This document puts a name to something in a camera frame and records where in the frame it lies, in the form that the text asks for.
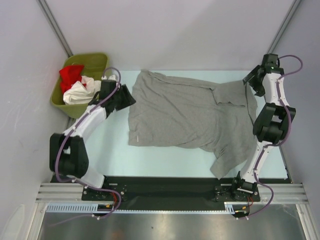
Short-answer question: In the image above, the grey t shirt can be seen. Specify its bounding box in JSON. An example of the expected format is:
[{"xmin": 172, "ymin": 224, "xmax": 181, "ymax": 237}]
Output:
[{"xmin": 128, "ymin": 70, "xmax": 258, "ymax": 179}]

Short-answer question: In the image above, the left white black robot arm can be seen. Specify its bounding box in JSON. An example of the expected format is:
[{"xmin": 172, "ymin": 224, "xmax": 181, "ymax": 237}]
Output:
[{"xmin": 49, "ymin": 80, "xmax": 136, "ymax": 200}]

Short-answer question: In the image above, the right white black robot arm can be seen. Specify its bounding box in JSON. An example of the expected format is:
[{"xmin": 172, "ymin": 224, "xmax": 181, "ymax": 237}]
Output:
[{"xmin": 214, "ymin": 63, "xmax": 296, "ymax": 202}]

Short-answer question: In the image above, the white t shirt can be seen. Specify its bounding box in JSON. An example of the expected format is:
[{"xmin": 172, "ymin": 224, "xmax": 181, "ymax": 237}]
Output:
[{"xmin": 62, "ymin": 75, "xmax": 102, "ymax": 105}]

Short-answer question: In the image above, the red t shirt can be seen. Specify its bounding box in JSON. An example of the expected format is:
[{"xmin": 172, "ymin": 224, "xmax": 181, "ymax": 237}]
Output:
[{"xmin": 59, "ymin": 64, "xmax": 87, "ymax": 94}]

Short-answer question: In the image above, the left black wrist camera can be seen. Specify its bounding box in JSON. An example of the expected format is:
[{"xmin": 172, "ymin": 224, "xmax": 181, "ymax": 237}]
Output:
[{"xmin": 88, "ymin": 79, "xmax": 120, "ymax": 106}]

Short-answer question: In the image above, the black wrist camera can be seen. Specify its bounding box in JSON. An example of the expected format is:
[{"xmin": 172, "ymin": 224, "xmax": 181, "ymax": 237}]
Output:
[
  {"xmin": 88, "ymin": 79, "xmax": 120, "ymax": 106},
  {"xmin": 261, "ymin": 53, "xmax": 280, "ymax": 74}
]

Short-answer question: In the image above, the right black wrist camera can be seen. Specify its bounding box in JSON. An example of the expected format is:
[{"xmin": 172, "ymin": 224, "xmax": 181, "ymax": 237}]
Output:
[{"xmin": 261, "ymin": 53, "xmax": 280, "ymax": 74}]

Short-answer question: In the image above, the right aluminium corner post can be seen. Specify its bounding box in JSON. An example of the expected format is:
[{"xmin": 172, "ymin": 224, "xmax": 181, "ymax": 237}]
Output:
[{"xmin": 266, "ymin": 0, "xmax": 304, "ymax": 54}]

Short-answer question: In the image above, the aluminium corner post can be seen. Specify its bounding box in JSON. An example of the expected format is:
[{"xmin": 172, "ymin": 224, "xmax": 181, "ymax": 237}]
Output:
[
  {"xmin": 36, "ymin": 0, "xmax": 74, "ymax": 57},
  {"xmin": 266, "ymin": 0, "xmax": 304, "ymax": 54}
]

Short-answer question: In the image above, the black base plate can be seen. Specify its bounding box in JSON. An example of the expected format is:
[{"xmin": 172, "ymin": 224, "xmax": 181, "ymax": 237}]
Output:
[{"xmin": 82, "ymin": 176, "xmax": 262, "ymax": 211}]

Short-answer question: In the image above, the aluminium frame rail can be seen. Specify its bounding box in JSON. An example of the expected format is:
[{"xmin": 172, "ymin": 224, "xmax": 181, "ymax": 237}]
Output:
[{"xmin": 35, "ymin": 183, "xmax": 309, "ymax": 204}]

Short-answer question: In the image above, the left aluminium corner post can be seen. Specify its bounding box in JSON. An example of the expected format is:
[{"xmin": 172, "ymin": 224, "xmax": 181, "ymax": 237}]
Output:
[{"xmin": 36, "ymin": 0, "xmax": 74, "ymax": 57}]

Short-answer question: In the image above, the grey slotted cable duct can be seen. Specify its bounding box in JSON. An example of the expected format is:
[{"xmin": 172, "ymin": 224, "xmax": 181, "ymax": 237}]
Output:
[{"xmin": 46, "ymin": 203, "xmax": 248, "ymax": 215}]

